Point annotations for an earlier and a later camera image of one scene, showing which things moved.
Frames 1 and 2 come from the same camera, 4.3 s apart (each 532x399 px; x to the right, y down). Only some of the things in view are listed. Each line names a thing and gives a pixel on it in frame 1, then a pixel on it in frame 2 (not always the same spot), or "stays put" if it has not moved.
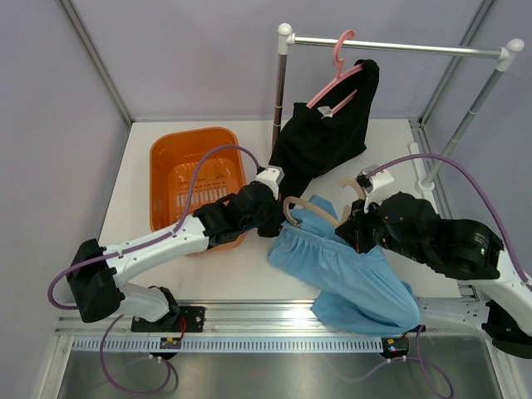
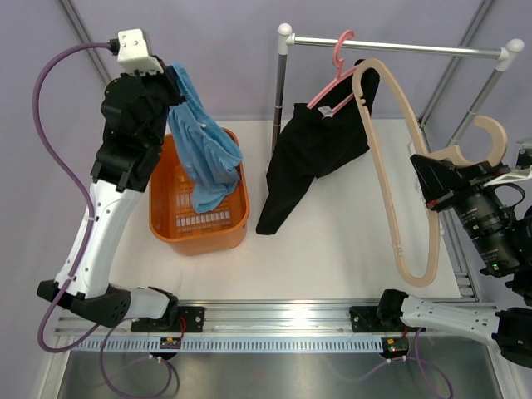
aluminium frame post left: x=97 y=60 stays put
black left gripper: x=277 y=217 to x=167 y=78
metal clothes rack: x=504 y=56 stays put
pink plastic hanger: x=340 y=77 stays put
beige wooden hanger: x=317 y=212 to x=359 y=71
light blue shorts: x=353 y=288 to x=208 y=155
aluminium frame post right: x=480 y=17 stays put
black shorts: x=333 y=130 stays put
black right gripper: x=354 y=230 to x=441 y=182
